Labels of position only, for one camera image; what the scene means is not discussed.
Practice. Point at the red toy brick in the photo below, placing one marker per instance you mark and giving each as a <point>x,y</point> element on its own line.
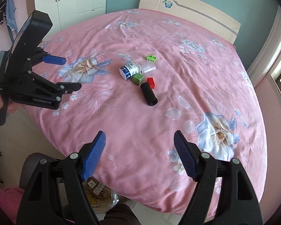
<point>151,82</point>

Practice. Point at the dark green cube block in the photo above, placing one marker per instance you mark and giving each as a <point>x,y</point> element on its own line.
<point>137,79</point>

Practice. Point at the translucent plastic cup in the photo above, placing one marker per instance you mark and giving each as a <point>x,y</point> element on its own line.
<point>148,68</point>

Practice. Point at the white blue yogurt cup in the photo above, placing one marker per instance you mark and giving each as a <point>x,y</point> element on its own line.
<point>130,68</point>

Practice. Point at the beige wooden headboard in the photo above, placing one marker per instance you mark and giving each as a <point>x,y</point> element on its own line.
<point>198,12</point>

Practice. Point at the blue hanging clothes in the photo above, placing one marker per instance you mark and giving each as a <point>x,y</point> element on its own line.
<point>10,16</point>

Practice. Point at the white curtain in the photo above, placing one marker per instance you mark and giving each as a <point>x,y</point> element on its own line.
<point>269,55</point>

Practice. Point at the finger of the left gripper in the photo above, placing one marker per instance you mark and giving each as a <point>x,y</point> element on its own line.
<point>63,88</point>
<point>55,60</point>

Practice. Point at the light green toy brick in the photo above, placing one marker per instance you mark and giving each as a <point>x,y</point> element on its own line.
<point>151,58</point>

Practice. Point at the pink fluffy cloth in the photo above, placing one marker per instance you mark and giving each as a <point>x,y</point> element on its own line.
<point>10,199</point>

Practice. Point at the white wardrobe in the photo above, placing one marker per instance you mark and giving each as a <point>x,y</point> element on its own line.
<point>65,13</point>

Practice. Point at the pink floral bed sheet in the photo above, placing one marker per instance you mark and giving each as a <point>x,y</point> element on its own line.
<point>145,75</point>

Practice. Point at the black foam roller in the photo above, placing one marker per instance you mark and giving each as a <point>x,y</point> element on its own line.
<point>148,94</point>

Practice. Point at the person left hand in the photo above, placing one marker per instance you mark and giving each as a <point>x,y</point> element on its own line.
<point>12,106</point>

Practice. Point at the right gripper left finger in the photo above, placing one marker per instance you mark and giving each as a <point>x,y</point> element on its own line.
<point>41,202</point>

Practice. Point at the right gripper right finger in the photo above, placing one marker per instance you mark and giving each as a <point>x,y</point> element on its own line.
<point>237,204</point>

